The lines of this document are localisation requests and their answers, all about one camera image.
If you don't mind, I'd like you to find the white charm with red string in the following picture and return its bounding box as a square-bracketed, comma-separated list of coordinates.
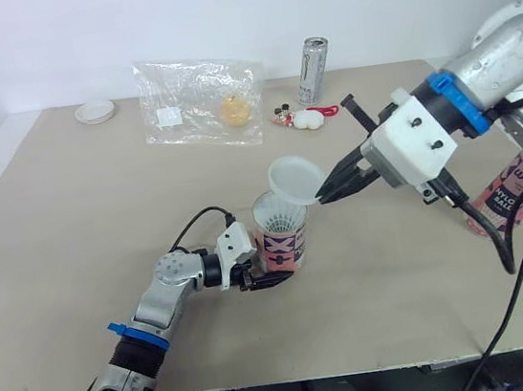
[290, 103, 342, 133]

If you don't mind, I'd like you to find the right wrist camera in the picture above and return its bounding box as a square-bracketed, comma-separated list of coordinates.
[355, 80, 464, 193]

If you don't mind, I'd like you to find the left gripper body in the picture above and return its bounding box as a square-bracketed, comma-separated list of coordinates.
[227, 259, 260, 295]

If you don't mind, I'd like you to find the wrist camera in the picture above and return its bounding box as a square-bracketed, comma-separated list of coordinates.
[355, 80, 464, 193]
[210, 219, 263, 293]

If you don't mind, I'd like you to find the small red black trinket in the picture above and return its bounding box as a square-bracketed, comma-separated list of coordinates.
[270, 102, 297, 128]

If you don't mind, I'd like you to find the silver drink can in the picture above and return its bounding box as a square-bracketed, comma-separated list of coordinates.
[289, 33, 338, 108]

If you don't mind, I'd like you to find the small white packet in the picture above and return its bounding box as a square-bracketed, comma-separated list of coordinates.
[155, 105, 185, 130]

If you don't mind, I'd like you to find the pink patterned tube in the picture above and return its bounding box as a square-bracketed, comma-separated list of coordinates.
[452, 149, 523, 241]
[247, 186, 315, 277]

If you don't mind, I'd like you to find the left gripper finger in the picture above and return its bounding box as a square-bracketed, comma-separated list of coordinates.
[310, 142, 377, 200]
[247, 269, 297, 294]
[315, 167, 382, 207]

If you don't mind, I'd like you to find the clear plastic bag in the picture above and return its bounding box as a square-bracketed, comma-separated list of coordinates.
[129, 46, 275, 161]

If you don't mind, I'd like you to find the white shuttlecock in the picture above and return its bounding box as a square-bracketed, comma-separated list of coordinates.
[253, 193, 307, 238]

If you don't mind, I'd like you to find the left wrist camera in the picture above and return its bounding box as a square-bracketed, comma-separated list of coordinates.
[210, 219, 263, 293]

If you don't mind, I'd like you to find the yellow round bun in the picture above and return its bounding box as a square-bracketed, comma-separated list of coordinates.
[217, 91, 255, 130]

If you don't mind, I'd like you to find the white plastic lid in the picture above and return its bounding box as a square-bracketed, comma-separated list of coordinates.
[264, 149, 332, 212]
[73, 98, 120, 129]

